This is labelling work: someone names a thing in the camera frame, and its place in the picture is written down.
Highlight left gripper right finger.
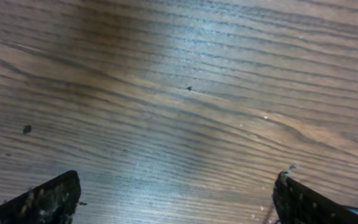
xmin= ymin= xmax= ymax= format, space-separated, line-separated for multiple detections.
xmin=272 ymin=170 xmax=358 ymax=224

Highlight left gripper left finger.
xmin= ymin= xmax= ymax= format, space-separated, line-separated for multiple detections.
xmin=0 ymin=170 xmax=81 ymax=224

